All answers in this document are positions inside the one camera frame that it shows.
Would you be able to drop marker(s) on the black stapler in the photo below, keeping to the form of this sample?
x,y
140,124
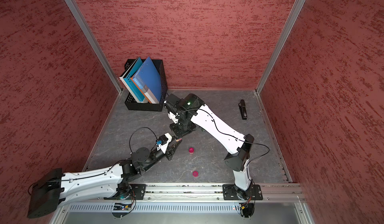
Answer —
x,y
242,108

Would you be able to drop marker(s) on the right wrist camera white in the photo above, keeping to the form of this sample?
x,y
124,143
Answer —
x,y
173,117

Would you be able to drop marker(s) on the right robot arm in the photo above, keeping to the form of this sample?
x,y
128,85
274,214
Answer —
x,y
191,112

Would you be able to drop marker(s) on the blue book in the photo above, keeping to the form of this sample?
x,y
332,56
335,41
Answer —
x,y
148,79

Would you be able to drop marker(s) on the orange spine book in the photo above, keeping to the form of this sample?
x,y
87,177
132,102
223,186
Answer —
x,y
139,96

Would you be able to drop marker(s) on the black mesh file holder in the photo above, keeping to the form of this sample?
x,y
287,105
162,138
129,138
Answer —
x,y
132,105

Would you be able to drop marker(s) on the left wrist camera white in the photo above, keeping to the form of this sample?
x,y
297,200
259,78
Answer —
x,y
163,142

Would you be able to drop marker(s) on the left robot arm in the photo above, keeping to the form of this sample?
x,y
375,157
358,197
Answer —
x,y
56,188

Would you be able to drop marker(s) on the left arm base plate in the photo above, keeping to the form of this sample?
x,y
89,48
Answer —
x,y
135,192

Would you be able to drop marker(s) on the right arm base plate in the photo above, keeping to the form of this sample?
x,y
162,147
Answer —
x,y
232,192

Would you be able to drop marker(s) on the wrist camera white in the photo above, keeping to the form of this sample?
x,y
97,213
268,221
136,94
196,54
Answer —
x,y
173,117
163,142

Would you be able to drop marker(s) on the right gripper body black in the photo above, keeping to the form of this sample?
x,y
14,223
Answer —
x,y
184,125

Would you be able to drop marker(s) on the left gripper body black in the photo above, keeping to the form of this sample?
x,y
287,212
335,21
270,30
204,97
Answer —
x,y
169,154

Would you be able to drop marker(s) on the teal book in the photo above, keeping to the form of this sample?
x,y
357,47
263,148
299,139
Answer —
x,y
131,68

